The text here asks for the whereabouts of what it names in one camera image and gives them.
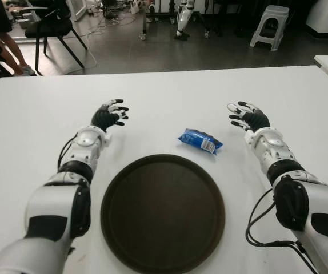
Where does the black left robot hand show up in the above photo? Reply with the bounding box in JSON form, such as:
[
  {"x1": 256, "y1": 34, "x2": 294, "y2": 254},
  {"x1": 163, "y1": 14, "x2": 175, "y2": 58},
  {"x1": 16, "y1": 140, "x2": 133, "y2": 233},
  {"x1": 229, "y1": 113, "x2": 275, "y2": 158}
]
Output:
[{"x1": 91, "y1": 99, "x2": 130, "y2": 132}]

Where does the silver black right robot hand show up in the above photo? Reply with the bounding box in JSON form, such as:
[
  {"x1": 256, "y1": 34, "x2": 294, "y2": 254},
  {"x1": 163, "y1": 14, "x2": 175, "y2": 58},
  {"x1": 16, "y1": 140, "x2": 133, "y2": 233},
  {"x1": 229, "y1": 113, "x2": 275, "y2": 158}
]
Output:
[{"x1": 227, "y1": 100, "x2": 270, "y2": 132}]

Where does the blue Oreo cookie pack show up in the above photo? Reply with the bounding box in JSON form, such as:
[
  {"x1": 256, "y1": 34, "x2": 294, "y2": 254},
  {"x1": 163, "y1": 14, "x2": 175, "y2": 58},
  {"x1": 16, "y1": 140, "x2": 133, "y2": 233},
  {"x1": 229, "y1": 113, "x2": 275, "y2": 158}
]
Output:
[{"x1": 177, "y1": 128, "x2": 224, "y2": 156}]

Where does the black wheeled metal stand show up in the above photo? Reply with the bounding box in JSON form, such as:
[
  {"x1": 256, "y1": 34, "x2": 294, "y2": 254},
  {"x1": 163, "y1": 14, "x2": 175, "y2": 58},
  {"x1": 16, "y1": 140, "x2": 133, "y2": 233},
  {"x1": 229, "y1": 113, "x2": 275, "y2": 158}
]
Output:
[{"x1": 139, "y1": 0, "x2": 212, "y2": 41}]

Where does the black chair with armrests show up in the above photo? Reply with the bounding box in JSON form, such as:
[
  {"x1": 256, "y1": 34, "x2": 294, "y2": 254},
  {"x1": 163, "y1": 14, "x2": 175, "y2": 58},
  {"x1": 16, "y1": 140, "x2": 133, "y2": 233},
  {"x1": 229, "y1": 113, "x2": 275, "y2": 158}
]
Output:
[{"x1": 24, "y1": 0, "x2": 88, "y2": 74}]

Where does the white plastic stool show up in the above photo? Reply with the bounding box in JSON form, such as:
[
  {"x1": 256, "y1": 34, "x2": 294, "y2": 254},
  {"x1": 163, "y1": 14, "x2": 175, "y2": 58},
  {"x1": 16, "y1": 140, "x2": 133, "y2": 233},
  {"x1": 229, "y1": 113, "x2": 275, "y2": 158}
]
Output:
[{"x1": 249, "y1": 5, "x2": 290, "y2": 52}]

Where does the white framed panel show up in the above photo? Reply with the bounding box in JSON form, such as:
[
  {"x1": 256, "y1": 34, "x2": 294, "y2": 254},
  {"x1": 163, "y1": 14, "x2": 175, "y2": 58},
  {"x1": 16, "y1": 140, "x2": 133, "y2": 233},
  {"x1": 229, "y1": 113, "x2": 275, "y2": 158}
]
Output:
[{"x1": 69, "y1": 0, "x2": 89, "y2": 22}]

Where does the round dark brown tray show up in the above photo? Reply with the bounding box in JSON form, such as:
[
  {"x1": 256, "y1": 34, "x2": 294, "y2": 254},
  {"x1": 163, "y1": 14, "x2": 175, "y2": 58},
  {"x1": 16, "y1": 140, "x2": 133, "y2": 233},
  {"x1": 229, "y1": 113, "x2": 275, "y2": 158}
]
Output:
[{"x1": 100, "y1": 154, "x2": 226, "y2": 272}]

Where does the white cabinet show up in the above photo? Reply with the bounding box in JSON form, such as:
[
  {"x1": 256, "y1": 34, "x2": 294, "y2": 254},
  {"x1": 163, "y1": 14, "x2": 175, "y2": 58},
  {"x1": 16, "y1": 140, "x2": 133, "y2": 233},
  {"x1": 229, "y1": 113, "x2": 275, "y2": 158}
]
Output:
[{"x1": 306, "y1": 0, "x2": 328, "y2": 38}]

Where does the white humanoid robot leg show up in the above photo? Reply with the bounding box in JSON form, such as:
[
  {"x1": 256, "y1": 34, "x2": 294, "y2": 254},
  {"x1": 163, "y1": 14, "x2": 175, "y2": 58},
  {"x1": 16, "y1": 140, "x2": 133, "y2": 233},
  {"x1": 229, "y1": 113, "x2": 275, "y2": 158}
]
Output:
[{"x1": 174, "y1": 0, "x2": 196, "y2": 41}]

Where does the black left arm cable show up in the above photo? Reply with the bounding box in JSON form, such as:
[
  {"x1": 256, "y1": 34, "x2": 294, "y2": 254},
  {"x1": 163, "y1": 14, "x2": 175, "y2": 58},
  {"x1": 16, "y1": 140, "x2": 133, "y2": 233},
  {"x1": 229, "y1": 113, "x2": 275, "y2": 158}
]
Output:
[{"x1": 57, "y1": 134, "x2": 79, "y2": 169}]

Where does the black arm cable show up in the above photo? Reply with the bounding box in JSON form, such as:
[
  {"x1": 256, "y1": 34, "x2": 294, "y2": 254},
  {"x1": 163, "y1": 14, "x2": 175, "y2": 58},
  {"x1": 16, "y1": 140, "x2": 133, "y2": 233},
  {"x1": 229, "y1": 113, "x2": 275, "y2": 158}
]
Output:
[
  {"x1": 57, "y1": 134, "x2": 79, "y2": 169},
  {"x1": 245, "y1": 188, "x2": 319, "y2": 274}
]

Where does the white floor cable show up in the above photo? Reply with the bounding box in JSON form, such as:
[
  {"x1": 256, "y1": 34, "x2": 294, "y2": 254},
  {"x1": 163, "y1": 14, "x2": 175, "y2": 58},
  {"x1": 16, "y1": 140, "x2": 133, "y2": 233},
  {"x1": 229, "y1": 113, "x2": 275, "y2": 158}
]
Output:
[{"x1": 78, "y1": 17, "x2": 109, "y2": 69}]

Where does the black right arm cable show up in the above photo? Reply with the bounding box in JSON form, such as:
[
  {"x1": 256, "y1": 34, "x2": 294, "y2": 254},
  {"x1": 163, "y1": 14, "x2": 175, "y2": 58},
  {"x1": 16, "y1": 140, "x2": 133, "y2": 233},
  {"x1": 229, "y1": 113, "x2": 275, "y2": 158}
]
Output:
[{"x1": 245, "y1": 188, "x2": 319, "y2": 274}]

